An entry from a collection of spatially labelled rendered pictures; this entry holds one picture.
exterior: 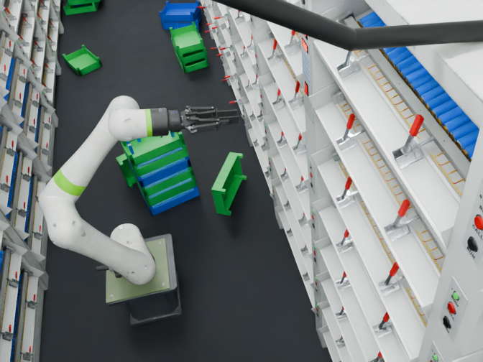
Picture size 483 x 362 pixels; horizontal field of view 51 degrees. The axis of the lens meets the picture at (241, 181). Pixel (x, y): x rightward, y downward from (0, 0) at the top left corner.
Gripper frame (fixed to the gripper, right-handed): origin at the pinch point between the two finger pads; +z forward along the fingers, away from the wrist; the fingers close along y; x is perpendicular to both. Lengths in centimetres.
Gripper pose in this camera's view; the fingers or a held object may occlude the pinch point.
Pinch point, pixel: (228, 117)
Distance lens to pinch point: 174.9
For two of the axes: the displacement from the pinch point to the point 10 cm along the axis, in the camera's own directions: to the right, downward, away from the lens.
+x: 0.7, -7.2, -6.9
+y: 2.1, 6.8, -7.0
